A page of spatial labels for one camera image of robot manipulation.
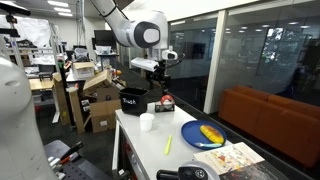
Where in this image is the yellow toy corn cob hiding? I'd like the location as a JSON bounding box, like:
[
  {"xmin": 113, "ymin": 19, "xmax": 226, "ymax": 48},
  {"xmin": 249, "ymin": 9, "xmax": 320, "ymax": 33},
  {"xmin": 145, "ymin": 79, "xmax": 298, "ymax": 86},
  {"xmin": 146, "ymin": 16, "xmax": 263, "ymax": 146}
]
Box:
[{"xmin": 199, "ymin": 124, "xmax": 226, "ymax": 145}]

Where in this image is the large labelled cardboard box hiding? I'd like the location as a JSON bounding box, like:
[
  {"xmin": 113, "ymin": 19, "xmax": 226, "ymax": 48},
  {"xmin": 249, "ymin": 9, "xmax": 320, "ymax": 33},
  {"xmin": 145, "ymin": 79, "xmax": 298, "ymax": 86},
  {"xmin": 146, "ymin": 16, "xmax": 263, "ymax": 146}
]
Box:
[{"xmin": 88, "ymin": 98, "xmax": 123, "ymax": 134}]

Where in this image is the yellow sharpie marker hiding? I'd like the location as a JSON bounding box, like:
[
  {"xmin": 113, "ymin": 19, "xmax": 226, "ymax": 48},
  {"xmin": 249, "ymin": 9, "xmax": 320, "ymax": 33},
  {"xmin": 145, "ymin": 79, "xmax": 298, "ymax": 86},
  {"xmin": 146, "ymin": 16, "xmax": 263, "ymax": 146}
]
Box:
[{"xmin": 163, "ymin": 134, "xmax": 174, "ymax": 156}]

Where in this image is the light blue toy fork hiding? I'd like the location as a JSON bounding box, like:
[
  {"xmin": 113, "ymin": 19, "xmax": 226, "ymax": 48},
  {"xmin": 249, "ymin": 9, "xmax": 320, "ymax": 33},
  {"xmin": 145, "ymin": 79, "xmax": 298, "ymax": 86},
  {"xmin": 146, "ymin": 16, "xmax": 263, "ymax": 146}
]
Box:
[{"xmin": 193, "ymin": 141, "xmax": 224, "ymax": 149}]

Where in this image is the black trash bin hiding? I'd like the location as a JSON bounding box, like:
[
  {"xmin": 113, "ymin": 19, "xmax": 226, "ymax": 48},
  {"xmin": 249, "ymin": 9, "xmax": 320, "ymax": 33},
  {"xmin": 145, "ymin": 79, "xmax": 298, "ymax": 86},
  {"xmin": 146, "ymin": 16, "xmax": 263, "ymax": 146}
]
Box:
[{"xmin": 118, "ymin": 86, "xmax": 150, "ymax": 117}]

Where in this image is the white box cardboard lid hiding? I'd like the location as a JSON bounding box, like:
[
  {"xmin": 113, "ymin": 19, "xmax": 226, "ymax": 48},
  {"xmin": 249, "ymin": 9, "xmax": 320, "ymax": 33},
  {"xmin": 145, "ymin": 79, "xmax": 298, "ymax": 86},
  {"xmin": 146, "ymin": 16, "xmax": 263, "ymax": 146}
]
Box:
[{"xmin": 71, "ymin": 61, "xmax": 96, "ymax": 81}]

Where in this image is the blue round plate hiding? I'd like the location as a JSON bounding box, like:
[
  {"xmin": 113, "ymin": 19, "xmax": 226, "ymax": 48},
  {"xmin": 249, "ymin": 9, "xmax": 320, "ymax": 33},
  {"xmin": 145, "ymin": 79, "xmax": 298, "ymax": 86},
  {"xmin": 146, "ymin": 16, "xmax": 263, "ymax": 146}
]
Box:
[{"xmin": 180, "ymin": 119, "xmax": 228, "ymax": 151}]

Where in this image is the tall cardboard sheet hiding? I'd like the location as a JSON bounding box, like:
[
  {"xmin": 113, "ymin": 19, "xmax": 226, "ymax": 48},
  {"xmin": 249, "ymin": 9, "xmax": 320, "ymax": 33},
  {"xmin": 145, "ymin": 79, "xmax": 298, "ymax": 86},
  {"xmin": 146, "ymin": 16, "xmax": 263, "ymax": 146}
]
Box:
[{"xmin": 52, "ymin": 72, "xmax": 72, "ymax": 127}]

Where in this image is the white plastic cup with handle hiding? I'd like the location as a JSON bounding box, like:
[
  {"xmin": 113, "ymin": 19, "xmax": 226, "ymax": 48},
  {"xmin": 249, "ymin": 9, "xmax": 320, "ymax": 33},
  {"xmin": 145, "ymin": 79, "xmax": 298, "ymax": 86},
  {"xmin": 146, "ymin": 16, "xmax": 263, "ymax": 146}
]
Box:
[{"xmin": 138, "ymin": 112, "xmax": 156, "ymax": 133}]

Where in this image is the orange sofa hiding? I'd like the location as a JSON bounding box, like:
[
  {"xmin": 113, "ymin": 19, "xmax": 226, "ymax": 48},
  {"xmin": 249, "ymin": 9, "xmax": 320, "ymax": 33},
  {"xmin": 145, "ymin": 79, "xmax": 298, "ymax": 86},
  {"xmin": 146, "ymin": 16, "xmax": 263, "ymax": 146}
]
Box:
[{"xmin": 217, "ymin": 84, "xmax": 320, "ymax": 170}]

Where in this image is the grey round device black handle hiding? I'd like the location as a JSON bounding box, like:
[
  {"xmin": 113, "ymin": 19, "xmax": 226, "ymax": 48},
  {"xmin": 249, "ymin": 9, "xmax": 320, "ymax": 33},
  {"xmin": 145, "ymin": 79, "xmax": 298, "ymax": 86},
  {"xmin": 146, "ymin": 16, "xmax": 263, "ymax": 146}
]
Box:
[{"xmin": 156, "ymin": 160, "xmax": 221, "ymax": 180}]

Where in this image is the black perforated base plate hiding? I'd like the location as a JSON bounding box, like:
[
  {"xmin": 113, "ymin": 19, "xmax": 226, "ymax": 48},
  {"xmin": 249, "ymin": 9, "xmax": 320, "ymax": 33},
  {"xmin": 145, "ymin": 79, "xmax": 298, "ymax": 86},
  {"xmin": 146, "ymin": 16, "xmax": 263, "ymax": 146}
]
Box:
[{"xmin": 61, "ymin": 157, "xmax": 113, "ymax": 180}]

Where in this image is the black computer monitor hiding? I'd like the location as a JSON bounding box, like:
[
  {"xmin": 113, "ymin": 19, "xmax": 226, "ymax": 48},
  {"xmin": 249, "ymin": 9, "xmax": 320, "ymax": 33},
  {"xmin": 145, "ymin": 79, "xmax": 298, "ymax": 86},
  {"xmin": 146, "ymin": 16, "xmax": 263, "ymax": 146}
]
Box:
[{"xmin": 92, "ymin": 29, "xmax": 118, "ymax": 52}]

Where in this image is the flat cardboard panel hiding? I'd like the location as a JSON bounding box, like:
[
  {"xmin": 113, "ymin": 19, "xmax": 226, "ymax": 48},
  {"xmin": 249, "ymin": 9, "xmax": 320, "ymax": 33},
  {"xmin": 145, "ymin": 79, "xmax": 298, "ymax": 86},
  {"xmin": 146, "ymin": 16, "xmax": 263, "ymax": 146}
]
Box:
[{"xmin": 67, "ymin": 86, "xmax": 87, "ymax": 135}]

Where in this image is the red tape dispenser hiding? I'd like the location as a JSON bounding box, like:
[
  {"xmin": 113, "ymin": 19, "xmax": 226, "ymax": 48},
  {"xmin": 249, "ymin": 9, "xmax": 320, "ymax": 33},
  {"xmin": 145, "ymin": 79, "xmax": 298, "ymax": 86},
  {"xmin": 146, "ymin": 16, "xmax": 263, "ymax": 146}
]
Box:
[{"xmin": 154, "ymin": 94, "xmax": 176, "ymax": 114}]

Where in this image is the black orange clamp tool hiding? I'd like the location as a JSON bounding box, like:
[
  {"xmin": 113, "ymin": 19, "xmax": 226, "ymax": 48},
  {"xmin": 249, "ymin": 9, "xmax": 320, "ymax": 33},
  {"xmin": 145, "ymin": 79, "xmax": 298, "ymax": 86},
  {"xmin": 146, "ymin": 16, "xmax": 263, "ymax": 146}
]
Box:
[{"xmin": 49, "ymin": 140, "xmax": 85, "ymax": 168}]

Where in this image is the black camera on tripod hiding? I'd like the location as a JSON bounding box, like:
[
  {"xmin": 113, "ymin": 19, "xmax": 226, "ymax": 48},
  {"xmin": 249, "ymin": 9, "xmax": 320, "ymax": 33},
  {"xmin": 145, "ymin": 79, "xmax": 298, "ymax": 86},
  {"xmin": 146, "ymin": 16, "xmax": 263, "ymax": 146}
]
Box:
[{"xmin": 0, "ymin": 2, "xmax": 32, "ymax": 38}]

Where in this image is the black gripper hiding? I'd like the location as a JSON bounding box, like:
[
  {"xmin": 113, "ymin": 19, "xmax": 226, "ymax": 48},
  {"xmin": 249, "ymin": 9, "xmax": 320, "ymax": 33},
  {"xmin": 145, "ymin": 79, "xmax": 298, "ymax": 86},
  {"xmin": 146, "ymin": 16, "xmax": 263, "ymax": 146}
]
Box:
[{"xmin": 145, "ymin": 59, "xmax": 172, "ymax": 97}]

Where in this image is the wooden desk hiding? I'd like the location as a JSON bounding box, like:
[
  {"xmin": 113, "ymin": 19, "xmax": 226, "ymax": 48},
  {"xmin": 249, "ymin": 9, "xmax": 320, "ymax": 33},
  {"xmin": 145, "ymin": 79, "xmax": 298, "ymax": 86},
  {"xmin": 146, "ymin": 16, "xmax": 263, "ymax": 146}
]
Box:
[{"xmin": 28, "ymin": 77, "xmax": 55, "ymax": 92}]

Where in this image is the tilted cardboard box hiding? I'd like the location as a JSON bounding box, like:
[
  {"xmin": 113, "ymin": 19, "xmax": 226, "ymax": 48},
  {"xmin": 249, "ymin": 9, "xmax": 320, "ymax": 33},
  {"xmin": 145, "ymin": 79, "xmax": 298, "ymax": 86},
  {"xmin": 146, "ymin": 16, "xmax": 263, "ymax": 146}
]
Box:
[{"xmin": 82, "ymin": 69, "xmax": 114, "ymax": 97}]

